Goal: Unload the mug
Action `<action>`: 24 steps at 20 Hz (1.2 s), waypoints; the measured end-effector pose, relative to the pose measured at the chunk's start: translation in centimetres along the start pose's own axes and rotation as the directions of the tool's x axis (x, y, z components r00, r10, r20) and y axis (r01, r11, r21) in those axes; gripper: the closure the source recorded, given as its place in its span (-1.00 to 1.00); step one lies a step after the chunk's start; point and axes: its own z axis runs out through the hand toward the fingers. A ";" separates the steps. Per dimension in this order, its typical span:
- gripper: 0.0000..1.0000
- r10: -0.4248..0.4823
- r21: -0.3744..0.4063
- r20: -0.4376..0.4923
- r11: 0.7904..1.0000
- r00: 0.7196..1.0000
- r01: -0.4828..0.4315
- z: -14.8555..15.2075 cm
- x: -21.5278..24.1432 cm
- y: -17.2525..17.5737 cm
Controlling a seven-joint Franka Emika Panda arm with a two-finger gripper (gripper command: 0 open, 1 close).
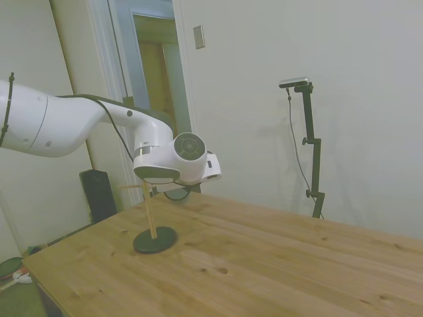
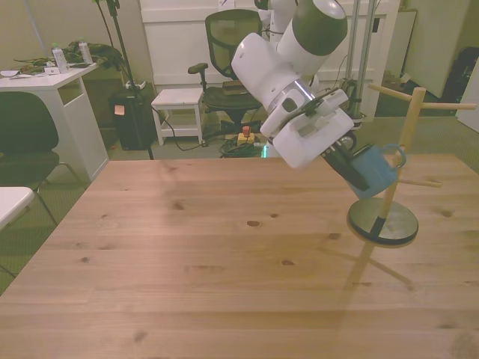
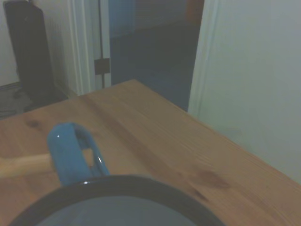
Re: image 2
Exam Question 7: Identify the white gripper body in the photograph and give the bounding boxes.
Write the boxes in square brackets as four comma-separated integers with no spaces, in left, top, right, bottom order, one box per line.
[272,107,356,170]

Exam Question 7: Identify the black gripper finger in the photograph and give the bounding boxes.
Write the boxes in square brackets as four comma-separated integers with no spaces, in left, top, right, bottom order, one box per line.
[323,143,372,192]
[338,135,358,159]

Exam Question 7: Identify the blue mug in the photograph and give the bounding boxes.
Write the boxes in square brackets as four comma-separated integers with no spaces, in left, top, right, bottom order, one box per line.
[346,143,409,200]

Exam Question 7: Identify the yellow emergency stop button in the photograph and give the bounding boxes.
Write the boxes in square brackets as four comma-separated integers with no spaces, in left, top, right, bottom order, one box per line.
[237,126,257,147]

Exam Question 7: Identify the black mesh office chair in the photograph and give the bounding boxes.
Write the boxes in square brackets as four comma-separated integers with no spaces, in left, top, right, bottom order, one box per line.
[186,9,271,125]

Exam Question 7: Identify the black bag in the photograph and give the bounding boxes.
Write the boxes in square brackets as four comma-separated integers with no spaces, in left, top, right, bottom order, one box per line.
[441,46,479,105]

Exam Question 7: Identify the white step stool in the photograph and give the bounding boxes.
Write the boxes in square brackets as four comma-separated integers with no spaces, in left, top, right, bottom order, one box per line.
[150,88,207,147]

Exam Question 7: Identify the black computer tower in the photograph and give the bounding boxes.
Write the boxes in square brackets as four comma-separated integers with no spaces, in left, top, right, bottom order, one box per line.
[108,90,156,152]

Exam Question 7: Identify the black tripod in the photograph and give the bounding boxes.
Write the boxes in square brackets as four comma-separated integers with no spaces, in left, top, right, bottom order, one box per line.
[96,0,155,161]

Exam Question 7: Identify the camouflage cloth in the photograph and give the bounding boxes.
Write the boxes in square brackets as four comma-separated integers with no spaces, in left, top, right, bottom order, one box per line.
[61,37,123,71]

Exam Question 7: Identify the clear plastic bottle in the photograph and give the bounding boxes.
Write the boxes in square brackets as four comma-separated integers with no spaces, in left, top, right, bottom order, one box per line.
[78,38,94,66]
[50,42,70,75]

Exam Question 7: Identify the white desk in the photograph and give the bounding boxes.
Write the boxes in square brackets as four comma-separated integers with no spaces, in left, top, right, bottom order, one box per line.
[0,61,111,185]

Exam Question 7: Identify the black padded chair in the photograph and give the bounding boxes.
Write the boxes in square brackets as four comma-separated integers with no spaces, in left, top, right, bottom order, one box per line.
[0,90,73,226]

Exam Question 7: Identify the white folding table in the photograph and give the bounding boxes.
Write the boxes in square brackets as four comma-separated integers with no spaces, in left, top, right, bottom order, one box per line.
[0,185,36,233]

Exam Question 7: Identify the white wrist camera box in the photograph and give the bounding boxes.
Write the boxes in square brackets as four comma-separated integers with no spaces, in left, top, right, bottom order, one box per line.
[298,88,351,118]

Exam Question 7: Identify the coiled black floor cables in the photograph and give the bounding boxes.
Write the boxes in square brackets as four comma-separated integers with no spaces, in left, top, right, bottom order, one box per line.
[218,137,269,159]

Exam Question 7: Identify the aluminium frame poles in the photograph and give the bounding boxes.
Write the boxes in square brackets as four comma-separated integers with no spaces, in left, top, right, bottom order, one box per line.
[345,0,376,115]

